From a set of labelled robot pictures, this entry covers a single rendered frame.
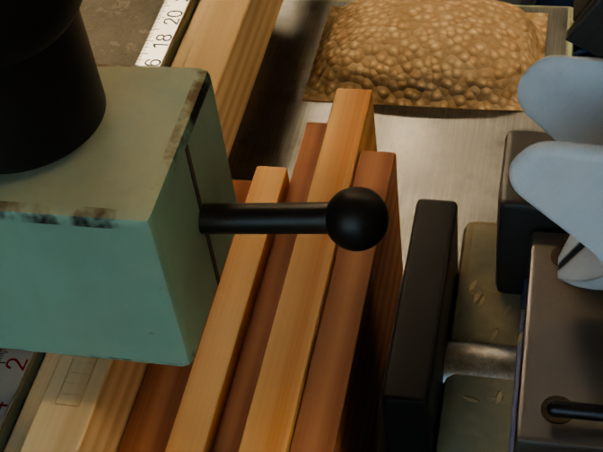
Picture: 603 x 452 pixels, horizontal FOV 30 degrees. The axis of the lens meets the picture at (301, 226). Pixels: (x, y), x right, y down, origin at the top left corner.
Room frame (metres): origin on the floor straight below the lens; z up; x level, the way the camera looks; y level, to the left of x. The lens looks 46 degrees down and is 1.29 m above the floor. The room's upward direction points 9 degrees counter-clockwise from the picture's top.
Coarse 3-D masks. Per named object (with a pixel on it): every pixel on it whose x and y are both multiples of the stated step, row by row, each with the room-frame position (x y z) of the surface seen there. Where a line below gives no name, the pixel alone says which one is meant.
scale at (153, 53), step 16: (176, 0) 0.50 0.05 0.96; (160, 16) 0.48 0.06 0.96; (176, 16) 0.48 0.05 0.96; (160, 32) 0.47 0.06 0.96; (144, 48) 0.46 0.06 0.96; (160, 48) 0.46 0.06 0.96; (144, 64) 0.45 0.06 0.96; (160, 64) 0.44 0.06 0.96; (0, 352) 0.28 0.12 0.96; (16, 352) 0.28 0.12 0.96; (32, 352) 0.28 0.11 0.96; (0, 368) 0.27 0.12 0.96; (16, 368) 0.27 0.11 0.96; (0, 384) 0.26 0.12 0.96; (16, 384) 0.26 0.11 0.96; (0, 400) 0.26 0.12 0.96; (0, 416) 0.25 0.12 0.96
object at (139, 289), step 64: (128, 128) 0.26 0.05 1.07; (192, 128) 0.26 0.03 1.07; (0, 192) 0.24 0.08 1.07; (64, 192) 0.24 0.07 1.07; (128, 192) 0.23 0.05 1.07; (192, 192) 0.25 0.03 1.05; (0, 256) 0.24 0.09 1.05; (64, 256) 0.23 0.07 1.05; (128, 256) 0.22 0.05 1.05; (192, 256) 0.24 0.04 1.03; (0, 320) 0.24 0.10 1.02; (64, 320) 0.23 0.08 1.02; (128, 320) 0.23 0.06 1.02; (192, 320) 0.23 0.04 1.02
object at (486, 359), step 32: (416, 224) 0.28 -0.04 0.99; (448, 224) 0.27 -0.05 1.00; (416, 256) 0.26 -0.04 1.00; (448, 256) 0.26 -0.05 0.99; (416, 288) 0.25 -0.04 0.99; (448, 288) 0.25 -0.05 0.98; (416, 320) 0.23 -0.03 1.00; (448, 320) 0.25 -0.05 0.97; (416, 352) 0.22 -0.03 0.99; (448, 352) 0.24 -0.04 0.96; (480, 352) 0.24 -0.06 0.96; (512, 352) 0.24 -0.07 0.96; (384, 384) 0.21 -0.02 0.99; (416, 384) 0.21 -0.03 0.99; (384, 416) 0.20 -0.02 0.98; (416, 416) 0.20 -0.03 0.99; (416, 448) 0.20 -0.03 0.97
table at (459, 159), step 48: (288, 0) 0.56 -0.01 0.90; (336, 0) 0.56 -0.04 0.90; (288, 48) 0.52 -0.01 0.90; (288, 96) 0.47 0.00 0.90; (240, 144) 0.44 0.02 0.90; (288, 144) 0.44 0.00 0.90; (384, 144) 0.42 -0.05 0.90; (432, 144) 0.42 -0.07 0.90; (480, 144) 0.41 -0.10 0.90; (432, 192) 0.39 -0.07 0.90; (480, 192) 0.38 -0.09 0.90; (384, 432) 0.25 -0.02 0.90
